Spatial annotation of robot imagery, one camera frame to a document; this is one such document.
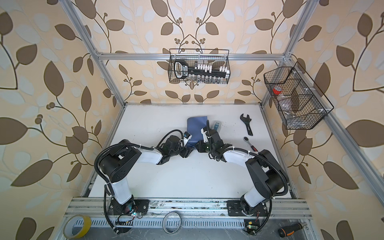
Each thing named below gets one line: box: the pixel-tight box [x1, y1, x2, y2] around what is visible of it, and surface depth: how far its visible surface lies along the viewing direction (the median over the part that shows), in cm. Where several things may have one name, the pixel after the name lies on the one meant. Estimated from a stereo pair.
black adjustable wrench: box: [240, 113, 253, 137], surface depth 110 cm
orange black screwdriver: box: [277, 222, 308, 238], surface depth 69 cm
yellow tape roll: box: [63, 214, 92, 239], surface depth 69 cm
